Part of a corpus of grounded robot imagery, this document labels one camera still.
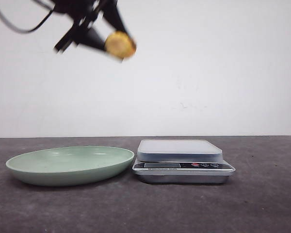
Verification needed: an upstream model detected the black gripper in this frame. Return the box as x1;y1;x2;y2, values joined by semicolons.
53;0;130;52

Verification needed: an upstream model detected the yellow corn cob piece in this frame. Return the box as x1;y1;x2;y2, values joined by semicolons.
104;31;137;60

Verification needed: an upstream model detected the green shallow plate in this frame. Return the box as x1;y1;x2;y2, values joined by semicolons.
6;146;134;186

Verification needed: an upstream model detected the silver digital kitchen scale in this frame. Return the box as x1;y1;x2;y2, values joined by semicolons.
132;139;236;184

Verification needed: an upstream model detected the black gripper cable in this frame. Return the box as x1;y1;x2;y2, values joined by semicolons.
0;0;54;33

